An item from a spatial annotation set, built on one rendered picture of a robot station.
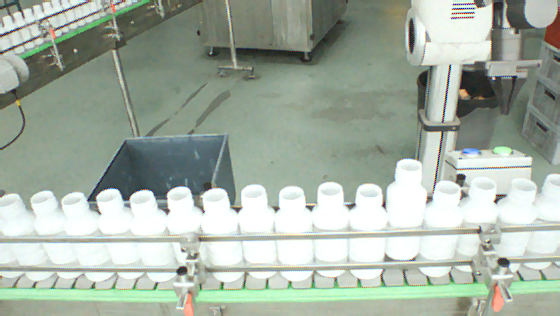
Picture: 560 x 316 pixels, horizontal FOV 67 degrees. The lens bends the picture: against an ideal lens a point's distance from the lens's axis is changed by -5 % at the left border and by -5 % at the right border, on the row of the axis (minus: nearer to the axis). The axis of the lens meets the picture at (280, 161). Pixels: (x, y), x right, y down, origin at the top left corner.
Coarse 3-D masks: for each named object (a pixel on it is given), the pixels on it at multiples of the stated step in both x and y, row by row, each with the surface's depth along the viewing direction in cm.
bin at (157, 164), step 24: (144, 144) 131; (168, 144) 130; (192, 144) 130; (216, 144) 130; (120, 168) 125; (144, 168) 135; (168, 168) 135; (192, 168) 135; (216, 168) 113; (96, 192) 110; (120, 192) 125; (168, 192) 140; (192, 192) 140
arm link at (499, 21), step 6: (492, 6) 76; (498, 6) 75; (504, 6) 74; (492, 12) 76; (498, 12) 75; (504, 12) 74; (492, 18) 77; (498, 18) 75; (504, 18) 74; (492, 24) 77; (498, 24) 75; (504, 24) 74; (510, 30) 75
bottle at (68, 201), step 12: (72, 204) 71; (84, 204) 69; (72, 216) 69; (84, 216) 70; (96, 216) 72; (72, 228) 69; (84, 228) 69; (96, 228) 71; (84, 252) 71; (96, 252) 72; (108, 252) 74; (84, 264) 73; (96, 264) 73; (108, 264) 75; (96, 276) 75; (108, 276) 76
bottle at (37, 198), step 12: (48, 192) 71; (36, 204) 69; (48, 204) 69; (48, 216) 70; (60, 216) 72; (36, 228) 70; (48, 228) 70; (60, 228) 71; (48, 252) 73; (60, 252) 73; (72, 252) 74; (60, 264) 74; (72, 264) 75; (60, 276) 76; (72, 276) 76
